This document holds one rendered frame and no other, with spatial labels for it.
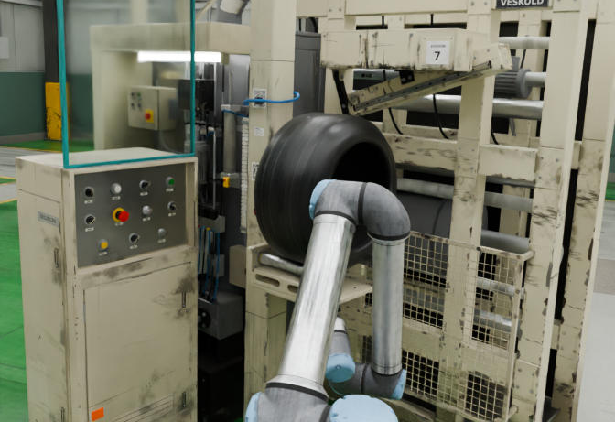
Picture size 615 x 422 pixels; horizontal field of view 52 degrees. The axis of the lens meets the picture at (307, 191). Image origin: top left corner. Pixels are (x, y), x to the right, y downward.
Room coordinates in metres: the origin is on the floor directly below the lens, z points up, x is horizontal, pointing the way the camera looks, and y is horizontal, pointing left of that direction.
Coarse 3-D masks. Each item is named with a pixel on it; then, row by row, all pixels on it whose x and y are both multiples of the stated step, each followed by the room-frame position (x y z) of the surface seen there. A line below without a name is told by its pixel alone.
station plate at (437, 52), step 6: (432, 42) 2.27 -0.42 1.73; (438, 42) 2.25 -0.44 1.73; (444, 42) 2.24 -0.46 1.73; (426, 48) 2.28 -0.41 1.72; (432, 48) 2.27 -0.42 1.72; (438, 48) 2.25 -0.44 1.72; (444, 48) 2.24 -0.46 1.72; (426, 54) 2.28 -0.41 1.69; (432, 54) 2.26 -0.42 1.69; (438, 54) 2.25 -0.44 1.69; (444, 54) 2.23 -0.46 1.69; (426, 60) 2.28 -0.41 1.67; (432, 60) 2.26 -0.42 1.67; (438, 60) 2.25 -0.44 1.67; (444, 60) 2.23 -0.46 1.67
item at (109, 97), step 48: (96, 0) 2.18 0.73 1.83; (144, 0) 2.32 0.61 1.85; (192, 0) 2.48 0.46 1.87; (96, 48) 2.17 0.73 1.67; (144, 48) 2.32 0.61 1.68; (192, 48) 2.48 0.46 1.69; (96, 96) 2.17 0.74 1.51; (144, 96) 2.32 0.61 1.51; (192, 96) 2.48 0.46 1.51; (96, 144) 2.17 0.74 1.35; (144, 144) 2.31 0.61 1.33; (192, 144) 2.48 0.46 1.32
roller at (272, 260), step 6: (264, 252) 2.36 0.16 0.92; (264, 258) 2.32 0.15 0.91; (270, 258) 2.30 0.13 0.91; (276, 258) 2.29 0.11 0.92; (282, 258) 2.28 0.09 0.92; (264, 264) 2.33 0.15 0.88; (270, 264) 2.30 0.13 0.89; (276, 264) 2.27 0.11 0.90; (282, 264) 2.26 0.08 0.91; (288, 264) 2.24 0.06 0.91; (294, 264) 2.23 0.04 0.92; (300, 264) 2.22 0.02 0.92; (288, 270) 2.24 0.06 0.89; (294, 270) 2.22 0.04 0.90; (300, 270) 2.20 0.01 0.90
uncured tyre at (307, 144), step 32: (288, 128) 2.24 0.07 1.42; (320, 128) 2.17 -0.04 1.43; (352, 128) 2.20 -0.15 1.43; (288, 160) 2.12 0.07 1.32; (320, 160) 2.08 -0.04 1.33; (352, 160) 2.58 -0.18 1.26; (384, 160) 2.36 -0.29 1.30; (256, 192) 2.17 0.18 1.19; (288, 192) 2.07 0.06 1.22; (288, 224) 2.08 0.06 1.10; (288, 256) 2.22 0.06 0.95; (352, 256) 2.21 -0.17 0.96
